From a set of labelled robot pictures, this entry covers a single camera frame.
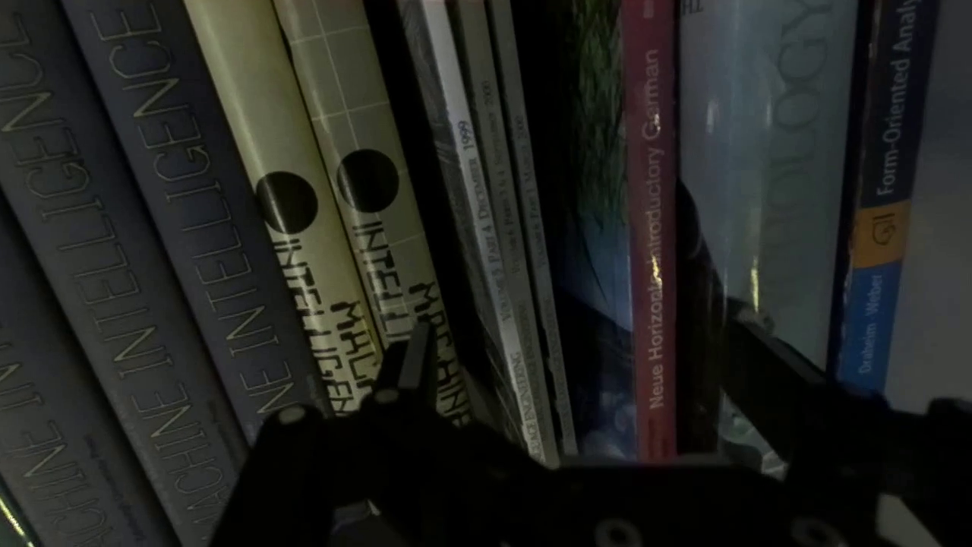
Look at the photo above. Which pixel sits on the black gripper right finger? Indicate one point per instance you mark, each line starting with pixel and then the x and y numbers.
pixel 774 387

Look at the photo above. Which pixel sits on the dark blue orange-label book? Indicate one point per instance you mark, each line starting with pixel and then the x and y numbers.
pixel 881 162

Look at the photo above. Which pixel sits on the red German book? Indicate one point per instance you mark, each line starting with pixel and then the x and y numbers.
pixel 648 115

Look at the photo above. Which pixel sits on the thin white book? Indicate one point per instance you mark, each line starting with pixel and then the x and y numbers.
pixel 457 148

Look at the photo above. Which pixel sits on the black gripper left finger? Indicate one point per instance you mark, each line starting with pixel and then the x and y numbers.
pixel 409 368

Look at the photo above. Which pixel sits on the cream machine intelligence book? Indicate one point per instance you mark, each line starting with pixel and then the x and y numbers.
pixel 348 98
pixel 272 130

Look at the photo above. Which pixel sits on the thin grey booklet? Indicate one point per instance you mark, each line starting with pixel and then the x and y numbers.
pixel 532 216

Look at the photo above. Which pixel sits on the pale blue Biology book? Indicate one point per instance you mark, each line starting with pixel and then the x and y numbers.
pixel 763 126

